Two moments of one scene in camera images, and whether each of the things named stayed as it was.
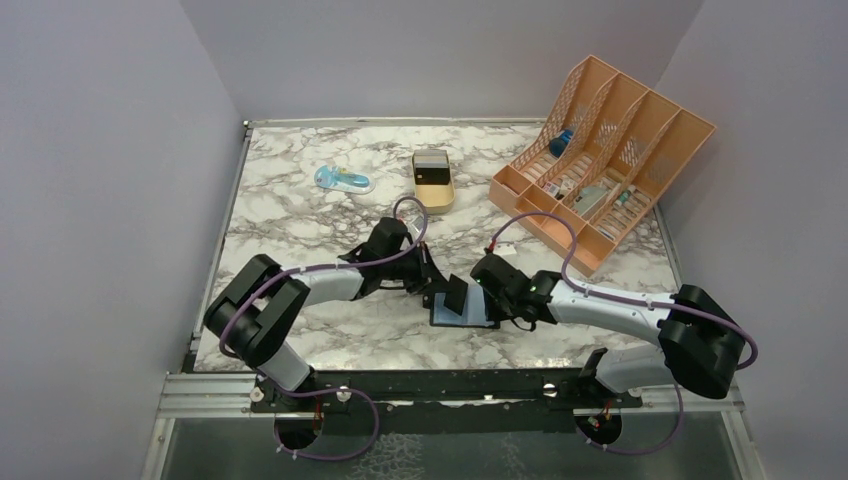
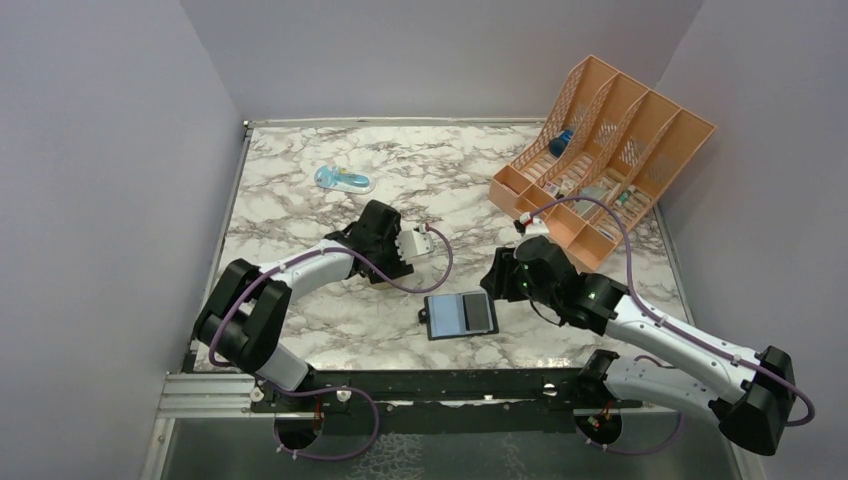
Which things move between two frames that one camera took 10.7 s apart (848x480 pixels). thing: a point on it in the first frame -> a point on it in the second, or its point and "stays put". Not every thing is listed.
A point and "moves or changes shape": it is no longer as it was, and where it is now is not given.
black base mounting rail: (442, 401) stays put
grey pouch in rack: (588, 196) stays put
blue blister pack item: (342, 180) stays put
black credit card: (432, 176) -> (476, 311)
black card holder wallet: (474, 312) moves or changes shape
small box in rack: (551, 188) stays put
